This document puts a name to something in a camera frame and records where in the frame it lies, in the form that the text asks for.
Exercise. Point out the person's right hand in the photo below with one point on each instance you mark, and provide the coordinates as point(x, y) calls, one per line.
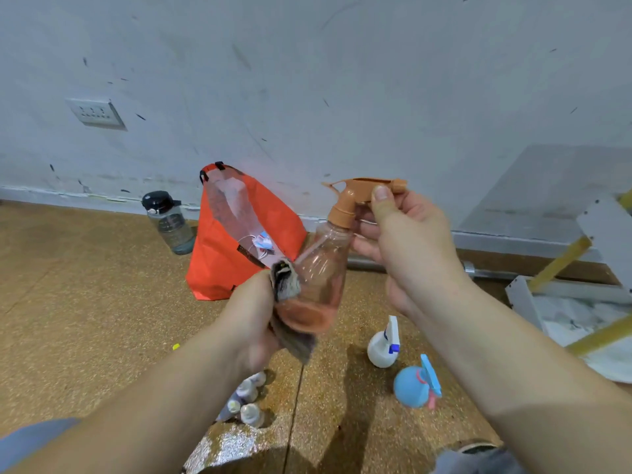
point(419, 251)

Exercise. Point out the person's left hand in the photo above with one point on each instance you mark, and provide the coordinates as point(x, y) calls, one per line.
point(244, 320)

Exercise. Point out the person's right thumb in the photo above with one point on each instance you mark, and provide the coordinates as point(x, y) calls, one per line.
point(383, 204)

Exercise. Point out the orange spray bottle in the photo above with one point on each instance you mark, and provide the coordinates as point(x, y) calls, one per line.
point(321, 276)

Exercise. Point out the grey cloth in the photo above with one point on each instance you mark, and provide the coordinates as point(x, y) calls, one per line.
point(289, 310)

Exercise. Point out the person's right forearm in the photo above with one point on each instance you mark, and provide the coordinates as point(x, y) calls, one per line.
point(523, 375)

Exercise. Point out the person's left forearm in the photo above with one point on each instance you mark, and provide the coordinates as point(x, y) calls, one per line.
point(148, 409)

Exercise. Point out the blue white tag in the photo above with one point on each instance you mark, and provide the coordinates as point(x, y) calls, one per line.
point(263, 240)

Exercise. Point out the metal pipe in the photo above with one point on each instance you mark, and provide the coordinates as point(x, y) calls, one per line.
point(489, 274)

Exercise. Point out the white spray bottle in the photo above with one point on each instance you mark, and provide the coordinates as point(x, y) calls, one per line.
point(383, 346)

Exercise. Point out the orange bag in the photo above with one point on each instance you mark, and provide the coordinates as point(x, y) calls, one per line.
point(224, 261)

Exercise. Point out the blue spray bottle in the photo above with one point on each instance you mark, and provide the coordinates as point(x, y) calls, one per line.
point(413, 387)

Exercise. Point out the yellow bar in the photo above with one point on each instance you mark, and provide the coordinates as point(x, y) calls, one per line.
point(600, 336)
point(560, 264)
point(627, 199)

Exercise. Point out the clear water bottle black lid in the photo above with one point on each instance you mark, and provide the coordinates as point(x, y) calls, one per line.
point(173, 227)

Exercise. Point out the small white bottle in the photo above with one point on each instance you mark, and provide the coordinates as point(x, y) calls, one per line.
point(230, 409)
point(246, 391)
point(257, 379)
point(252, 415)

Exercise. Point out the white marbled sheet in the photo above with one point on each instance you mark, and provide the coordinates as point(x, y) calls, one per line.
point(577, 315)

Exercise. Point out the person's shoe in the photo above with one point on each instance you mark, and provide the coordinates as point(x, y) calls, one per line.
point(476, 445)

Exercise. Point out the person's right leg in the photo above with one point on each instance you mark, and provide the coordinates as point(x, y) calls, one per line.
point(474, 463)

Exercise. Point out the person's leg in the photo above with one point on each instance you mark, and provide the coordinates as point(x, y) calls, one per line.
point(29, 439)
point(474, 463)

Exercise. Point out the silver plastic bag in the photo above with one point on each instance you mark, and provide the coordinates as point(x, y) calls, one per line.
point(232, 446)

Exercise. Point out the person's left leg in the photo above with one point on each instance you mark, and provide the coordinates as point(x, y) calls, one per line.
point(29, 439)

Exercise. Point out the white furniture frame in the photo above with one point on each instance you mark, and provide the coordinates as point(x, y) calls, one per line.
point(605, 227)

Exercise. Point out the white wall socket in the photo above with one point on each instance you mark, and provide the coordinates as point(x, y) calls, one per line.
point(95, 112)

